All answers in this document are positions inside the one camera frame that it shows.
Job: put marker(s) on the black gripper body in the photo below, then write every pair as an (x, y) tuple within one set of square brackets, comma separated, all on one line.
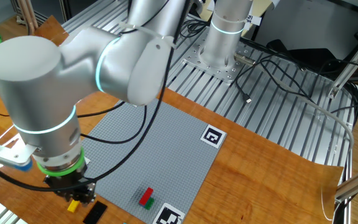
[(64, 183)]

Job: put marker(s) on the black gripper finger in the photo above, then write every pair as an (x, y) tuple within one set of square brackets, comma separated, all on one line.
[(87, 193), (68, 195)]

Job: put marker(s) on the yellow Lego brick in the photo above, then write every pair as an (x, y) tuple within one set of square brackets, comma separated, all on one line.
[(72, 206)]

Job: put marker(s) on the red Lego brick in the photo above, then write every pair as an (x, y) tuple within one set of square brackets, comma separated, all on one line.
[(145, 196)]

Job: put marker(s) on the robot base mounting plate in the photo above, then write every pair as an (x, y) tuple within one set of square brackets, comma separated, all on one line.
[(197, 62)]

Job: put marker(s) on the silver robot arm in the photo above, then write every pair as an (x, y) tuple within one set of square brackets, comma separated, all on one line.
[(42, 93)]

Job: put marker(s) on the black Lego plate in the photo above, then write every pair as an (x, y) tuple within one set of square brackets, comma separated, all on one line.
[(95, 212)]

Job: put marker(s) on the grey Lego baseplate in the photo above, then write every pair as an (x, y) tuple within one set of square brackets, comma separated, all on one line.
[(166, 155)]

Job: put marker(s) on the wood pattern table mat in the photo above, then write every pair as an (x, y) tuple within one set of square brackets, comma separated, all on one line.
[(259, 186)]

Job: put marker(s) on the black equipment box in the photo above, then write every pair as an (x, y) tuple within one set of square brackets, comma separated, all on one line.
[(306, 54)]

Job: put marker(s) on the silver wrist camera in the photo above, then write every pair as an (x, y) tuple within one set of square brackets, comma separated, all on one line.
[(5, 154)]

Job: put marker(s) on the wooden post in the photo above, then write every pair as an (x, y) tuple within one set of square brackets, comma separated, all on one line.
[(30, 15)]

